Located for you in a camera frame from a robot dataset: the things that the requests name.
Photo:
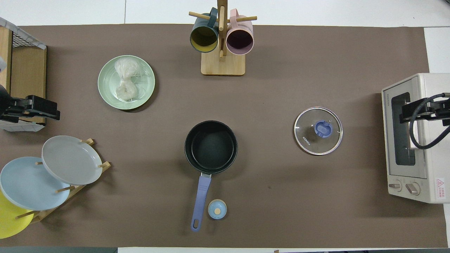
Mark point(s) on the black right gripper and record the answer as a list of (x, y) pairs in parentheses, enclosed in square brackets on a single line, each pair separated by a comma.
[(427, 110)]

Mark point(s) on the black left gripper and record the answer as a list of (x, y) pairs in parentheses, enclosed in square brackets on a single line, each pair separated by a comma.
[(21, 109)]

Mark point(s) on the clear plastic bag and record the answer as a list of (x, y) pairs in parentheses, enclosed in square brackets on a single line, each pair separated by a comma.
[(126, 82)]

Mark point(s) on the glass lid blue knob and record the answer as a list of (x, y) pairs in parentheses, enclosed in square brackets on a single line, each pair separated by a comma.
[(318, 131)]

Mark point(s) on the grey plate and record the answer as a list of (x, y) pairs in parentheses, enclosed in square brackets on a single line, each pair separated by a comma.
[(70, 160)]

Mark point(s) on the light blue plate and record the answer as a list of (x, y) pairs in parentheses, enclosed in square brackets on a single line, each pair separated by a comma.
[(28, 184)]

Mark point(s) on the wooden plate rack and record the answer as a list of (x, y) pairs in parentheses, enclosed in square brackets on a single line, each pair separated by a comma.
[(72, 191)]

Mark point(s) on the mint green plate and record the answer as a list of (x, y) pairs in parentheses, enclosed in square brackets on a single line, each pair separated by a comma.
[(144, 84)]

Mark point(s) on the yellow plate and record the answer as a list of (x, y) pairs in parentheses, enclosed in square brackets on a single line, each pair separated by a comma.
[(10, 221)]

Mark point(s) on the white patterned cloth bag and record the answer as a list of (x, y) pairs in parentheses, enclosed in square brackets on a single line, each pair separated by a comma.
[(21, 126)]

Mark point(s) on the wooden shelf unit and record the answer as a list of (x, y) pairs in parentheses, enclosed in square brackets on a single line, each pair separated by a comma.
[(28, 70)]

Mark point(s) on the cream toaster oven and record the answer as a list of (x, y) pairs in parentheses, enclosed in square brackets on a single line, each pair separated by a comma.
[(429, 182)]

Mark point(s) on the brown table mat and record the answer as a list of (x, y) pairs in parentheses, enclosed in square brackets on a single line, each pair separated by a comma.
[(281, 88)]

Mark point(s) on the dark blue saucepan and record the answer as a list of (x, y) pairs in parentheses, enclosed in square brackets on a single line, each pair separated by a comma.
[(211, 147)]

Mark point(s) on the teal mug yellow inside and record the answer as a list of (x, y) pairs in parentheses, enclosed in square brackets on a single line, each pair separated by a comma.
[(204, 37)]

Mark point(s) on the wooden mug tree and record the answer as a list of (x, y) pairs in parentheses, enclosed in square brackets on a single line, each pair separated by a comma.
[(223, 65)]

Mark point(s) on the pink mug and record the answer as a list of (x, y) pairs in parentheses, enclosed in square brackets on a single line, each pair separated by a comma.
[(240, 40)]

